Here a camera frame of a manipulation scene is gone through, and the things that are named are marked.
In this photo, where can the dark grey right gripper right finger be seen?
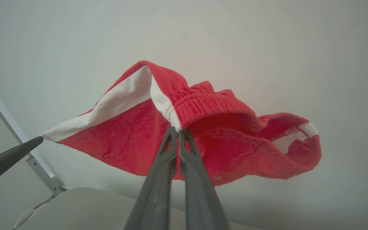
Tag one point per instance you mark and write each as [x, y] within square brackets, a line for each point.
[200, 195]

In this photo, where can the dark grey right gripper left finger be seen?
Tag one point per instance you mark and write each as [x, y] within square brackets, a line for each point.
[157, 191]

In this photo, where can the red white shorts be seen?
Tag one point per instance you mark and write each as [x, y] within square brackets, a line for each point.
[133, 140]

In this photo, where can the grey fabric sofa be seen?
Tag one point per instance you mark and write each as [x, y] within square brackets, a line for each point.
[91, 207]

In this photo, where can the grey metal wall rail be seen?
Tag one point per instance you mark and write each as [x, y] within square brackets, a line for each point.
[40, 167]

